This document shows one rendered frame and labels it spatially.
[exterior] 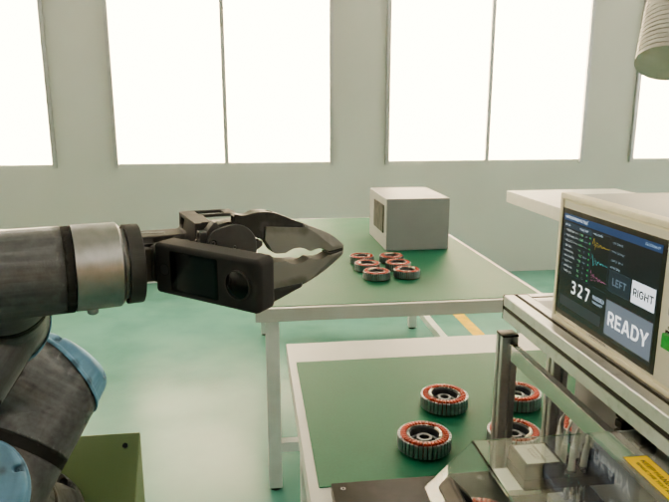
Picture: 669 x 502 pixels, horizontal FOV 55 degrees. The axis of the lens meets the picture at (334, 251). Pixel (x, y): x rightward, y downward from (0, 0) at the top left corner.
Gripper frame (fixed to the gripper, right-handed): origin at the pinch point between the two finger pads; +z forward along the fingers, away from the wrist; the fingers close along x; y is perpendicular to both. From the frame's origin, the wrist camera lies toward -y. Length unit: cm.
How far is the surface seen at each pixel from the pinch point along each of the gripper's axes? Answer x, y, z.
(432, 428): 54, 43, 48
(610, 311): 12.2, 0.2, 42.8
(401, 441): 54, 42, 39
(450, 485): 24.1, -8.9, 10.0
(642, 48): -29, 70, 131
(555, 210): 12, 60, 94
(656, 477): 23.1, -18.1, 30.1
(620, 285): 8.0, -1.2, 42.2
